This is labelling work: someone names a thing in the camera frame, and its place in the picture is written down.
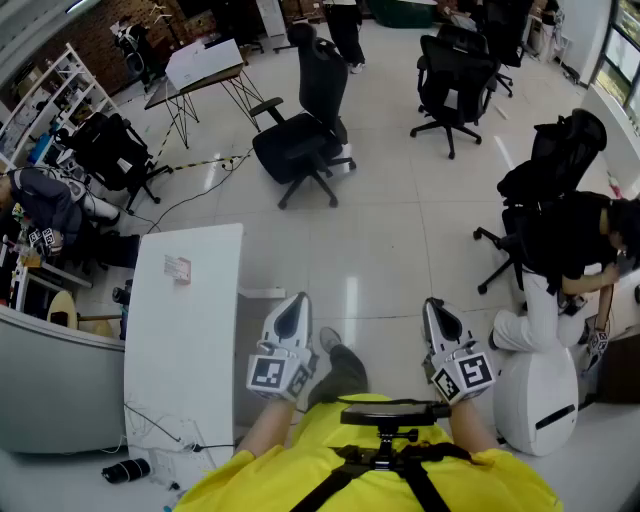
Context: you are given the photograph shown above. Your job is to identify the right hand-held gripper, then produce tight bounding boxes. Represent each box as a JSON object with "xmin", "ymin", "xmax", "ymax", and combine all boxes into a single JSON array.
[{"xmin": 422, "ymin": 297, "xmax": 497, "ymax": 406}]

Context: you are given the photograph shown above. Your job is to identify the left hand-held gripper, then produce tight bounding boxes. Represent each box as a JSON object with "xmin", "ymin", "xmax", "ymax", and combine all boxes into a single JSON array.
[{"xmin": 246, "ymin": 292, "xmax": 320, "ymax": 402}]

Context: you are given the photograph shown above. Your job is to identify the person's right forearm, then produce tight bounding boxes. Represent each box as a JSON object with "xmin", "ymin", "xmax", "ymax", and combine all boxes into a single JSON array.
[{"xmin": 446, "ymin": 397, "xmax": 504, "ymax": 454}]

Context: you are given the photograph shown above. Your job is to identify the person's left forearm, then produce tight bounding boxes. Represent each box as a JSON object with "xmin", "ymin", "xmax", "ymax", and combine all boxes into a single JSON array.
[{"xmin": 234, "ymin": 397, "xmax": 297, "ymax": 459}]

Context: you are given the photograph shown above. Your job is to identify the person's grey shoe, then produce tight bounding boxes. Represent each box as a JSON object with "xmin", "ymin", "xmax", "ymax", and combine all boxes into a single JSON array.
[{"xmin": 319, "ymin": 326, "xmax": 344, "ymax": 354}]

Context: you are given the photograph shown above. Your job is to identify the person's dark olive trousers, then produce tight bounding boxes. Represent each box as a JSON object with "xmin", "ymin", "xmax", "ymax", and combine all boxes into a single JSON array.
[{"xmin": 306, "ymin": 344, "xmax": 370, "ymax": 409}]

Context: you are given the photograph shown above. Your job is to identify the black chest-mounted phone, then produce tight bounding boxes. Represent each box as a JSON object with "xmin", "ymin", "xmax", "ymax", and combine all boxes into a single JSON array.
[{"xmin": 339, "ymin": 399, "xmax": 454, "ymax": 427}]

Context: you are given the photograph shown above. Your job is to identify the white rounded pod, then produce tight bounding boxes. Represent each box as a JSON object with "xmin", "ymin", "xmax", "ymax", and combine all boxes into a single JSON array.
[{"xmin": 492, "ymin": 343, "xmax": 580, "ymax": 458}]

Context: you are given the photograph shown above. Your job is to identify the black chest harness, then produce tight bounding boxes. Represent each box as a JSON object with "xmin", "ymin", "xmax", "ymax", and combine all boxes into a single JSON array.
[{"xmin": 289, "ymin": 424, "xmax": 482, "ymax": 512}]

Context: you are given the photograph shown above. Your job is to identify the person's yellow shirt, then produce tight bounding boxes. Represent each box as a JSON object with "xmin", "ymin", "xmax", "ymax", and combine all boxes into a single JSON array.
[{"xmin": 172, "ymin": 393, "xmax": 564, "ymax": 512}]

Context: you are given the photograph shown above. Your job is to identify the black high-back office chair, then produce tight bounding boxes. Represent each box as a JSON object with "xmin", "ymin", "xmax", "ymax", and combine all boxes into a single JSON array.
[{"xmin": 249, "ymin": 22, "xmax": 358, "ymax": 211}]

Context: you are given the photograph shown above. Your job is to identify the yellow black striped tape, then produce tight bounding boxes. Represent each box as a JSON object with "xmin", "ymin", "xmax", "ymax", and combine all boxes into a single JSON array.
[{"xmin": 148, "ymin": 117, "xmax": 253, "ymax": 174}]

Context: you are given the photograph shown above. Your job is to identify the black mesh office chair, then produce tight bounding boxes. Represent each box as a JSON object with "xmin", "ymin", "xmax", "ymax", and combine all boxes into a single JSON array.
[{"xmin": 473, "ymin": 108, "xmax": 609, "ymax": 296}]

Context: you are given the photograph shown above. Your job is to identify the black flask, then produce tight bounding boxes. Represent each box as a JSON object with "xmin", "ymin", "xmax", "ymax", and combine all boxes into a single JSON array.
[{"xmin": 101, "ymin": 457, "xmax": 152, "ymax": 485}]

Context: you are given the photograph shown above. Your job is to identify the round wooden side table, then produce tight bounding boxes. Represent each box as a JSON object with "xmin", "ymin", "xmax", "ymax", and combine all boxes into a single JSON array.
[{"xmin": 46, "ymin": 289, "xmax": 124, "ymax": 339}]

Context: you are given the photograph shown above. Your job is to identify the wooden table with metal legs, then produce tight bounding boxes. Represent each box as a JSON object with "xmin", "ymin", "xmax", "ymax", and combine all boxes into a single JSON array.
[{"xmin": 143, "ymin": 62, "xmax": 267, "ymax": 151}]

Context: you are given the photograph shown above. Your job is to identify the black backpack rig on stand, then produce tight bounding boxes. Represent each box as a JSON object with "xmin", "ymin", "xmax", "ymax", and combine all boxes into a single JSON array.
[{"xmin": 113, "ymin": 20, "xmax": 154, "ymax": 95}]

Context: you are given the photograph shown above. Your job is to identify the dark green container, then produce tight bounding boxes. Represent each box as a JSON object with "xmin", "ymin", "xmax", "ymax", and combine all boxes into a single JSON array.
[{"xmin": 371, "ymin": 0, "xmax": 434, "ymax": 30}]

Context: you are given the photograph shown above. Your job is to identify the white shelf rack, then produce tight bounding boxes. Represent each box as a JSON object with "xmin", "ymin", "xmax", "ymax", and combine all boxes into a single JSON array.
[{"xmin": 0, "ymin": 42, "xmax": 122, "ymax": 167}]

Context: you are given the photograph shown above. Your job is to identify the black floor cable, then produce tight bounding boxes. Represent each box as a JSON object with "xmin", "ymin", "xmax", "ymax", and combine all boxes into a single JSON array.
[{"xmin": 113, "ymin": 149, "xmax": 257, "ymax": 234}]

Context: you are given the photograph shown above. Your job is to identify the black power cable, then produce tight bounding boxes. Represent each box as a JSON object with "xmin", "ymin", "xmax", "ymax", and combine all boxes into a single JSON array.
[{"xmin": 123, "ymin": 403, "xmax": 236, "ymax": 452}]

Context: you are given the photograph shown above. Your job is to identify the white cable bundle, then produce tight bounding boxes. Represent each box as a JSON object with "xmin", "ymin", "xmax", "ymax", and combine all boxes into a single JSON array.
[{"xmin": 123, "ymin": 397, "xmax": 201, "ymax": 454}]

